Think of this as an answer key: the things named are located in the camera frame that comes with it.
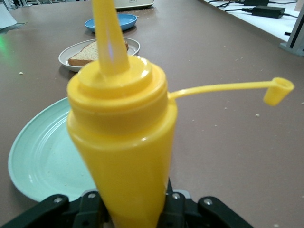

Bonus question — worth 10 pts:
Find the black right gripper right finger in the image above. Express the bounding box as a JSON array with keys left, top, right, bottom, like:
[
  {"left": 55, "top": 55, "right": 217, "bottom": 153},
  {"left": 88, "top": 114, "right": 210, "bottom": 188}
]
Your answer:
[{"left": 156, "top": 179, "right": 255, "bottom": 228}]

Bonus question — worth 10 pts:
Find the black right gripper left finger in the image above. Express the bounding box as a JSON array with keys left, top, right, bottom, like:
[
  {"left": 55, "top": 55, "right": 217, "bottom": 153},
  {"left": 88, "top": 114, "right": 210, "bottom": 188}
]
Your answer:
[{"left": 0, "top": 191, "right": 112, "bottom": 228}]

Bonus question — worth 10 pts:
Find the yellow squeeze bottle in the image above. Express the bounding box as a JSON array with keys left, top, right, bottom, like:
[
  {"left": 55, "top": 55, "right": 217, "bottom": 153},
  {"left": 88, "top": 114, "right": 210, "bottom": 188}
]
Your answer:
[{"left": 66, "top": 0, "right": 295, "bottom": 228}]

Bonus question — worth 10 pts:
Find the toasted bread slice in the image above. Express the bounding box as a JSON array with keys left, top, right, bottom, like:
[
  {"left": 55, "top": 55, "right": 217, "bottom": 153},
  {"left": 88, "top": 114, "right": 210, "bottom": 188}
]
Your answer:
[{"left": 67, "top": 40, "right": 130, "bottom": 67}]

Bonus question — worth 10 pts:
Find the mint green plate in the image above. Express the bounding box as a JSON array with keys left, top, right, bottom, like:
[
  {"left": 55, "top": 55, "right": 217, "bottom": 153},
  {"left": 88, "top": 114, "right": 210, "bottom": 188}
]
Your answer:
[{"left": 8, "top": 96, "right": 103, "bottom": 209}]

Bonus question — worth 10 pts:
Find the beige plate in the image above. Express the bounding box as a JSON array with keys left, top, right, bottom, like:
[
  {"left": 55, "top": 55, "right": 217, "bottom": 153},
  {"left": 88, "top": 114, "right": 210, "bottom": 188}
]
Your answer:
[{"left": 58, "top": 37, "right": 141, "bottom": 73}]

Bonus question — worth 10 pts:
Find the blue plate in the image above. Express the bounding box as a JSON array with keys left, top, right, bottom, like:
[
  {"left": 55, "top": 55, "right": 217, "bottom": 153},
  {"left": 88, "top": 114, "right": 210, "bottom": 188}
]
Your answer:
[{"left": 85, "top": 13, "right": 138, "bottom": 33}]

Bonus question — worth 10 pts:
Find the black power adapter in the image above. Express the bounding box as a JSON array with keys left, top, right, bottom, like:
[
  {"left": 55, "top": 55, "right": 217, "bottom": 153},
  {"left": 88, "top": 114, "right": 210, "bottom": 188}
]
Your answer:
[{"left": 251, "top": 6, "right": 286, "bottom": 19}]

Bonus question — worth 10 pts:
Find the cream white toaster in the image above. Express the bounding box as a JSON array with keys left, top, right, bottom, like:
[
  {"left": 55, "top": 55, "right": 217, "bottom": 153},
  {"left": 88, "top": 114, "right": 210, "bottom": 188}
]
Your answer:
[{"left": 114, "top": 0, "right": 156, "bottom": 10}]

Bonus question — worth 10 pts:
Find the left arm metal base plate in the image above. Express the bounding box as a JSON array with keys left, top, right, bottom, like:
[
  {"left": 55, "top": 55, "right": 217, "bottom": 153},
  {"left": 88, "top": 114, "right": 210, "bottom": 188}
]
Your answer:
[{"left": 0, "top": 14, "right": 19, "bottom": 31}]

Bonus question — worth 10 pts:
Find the aluminium table edge bracket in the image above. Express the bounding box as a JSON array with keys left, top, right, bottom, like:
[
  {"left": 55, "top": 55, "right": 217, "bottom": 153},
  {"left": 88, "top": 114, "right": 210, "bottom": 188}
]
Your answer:
[{"left": 279, "top": 14, "right": 304, "bottom": 57}]

